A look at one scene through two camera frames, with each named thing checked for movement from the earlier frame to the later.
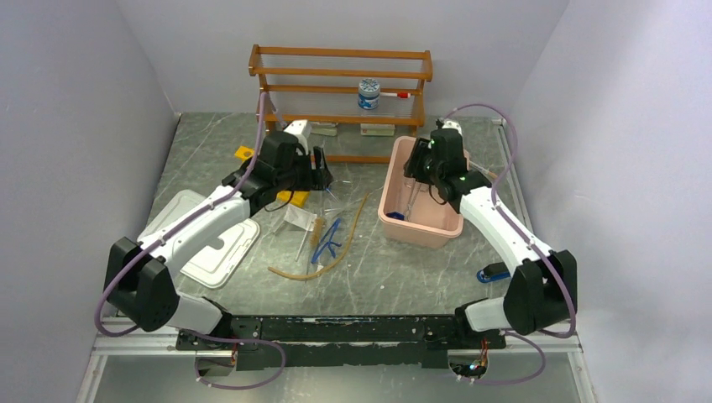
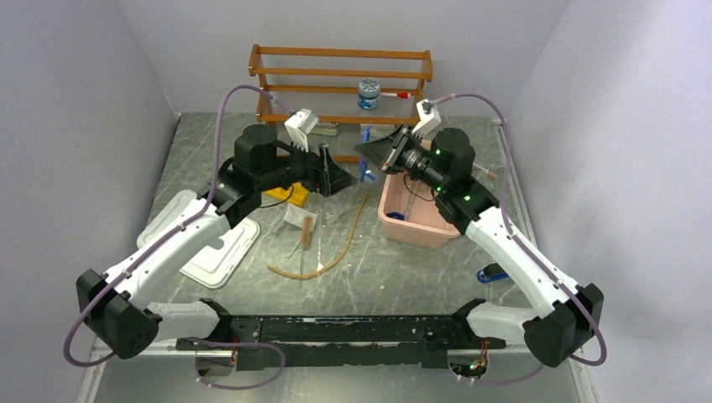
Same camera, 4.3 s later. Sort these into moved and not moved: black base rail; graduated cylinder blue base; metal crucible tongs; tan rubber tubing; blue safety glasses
Moved: blue safety glasses
Not moved: black base rail; graduated cylinder blue base; tan rubber tubing; metal crucible tongs
